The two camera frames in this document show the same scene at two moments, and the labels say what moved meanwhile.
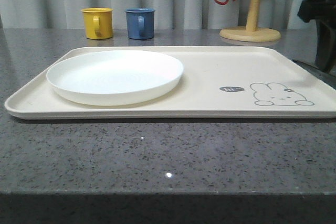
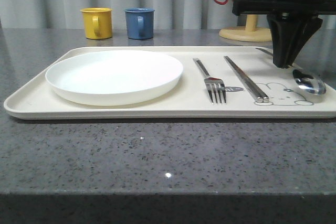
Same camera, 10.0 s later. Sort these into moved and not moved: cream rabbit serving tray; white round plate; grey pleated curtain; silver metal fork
Moved: silver metal fork
Not moved: grey pleated curtain; white round plate; cream rabbit serving tray
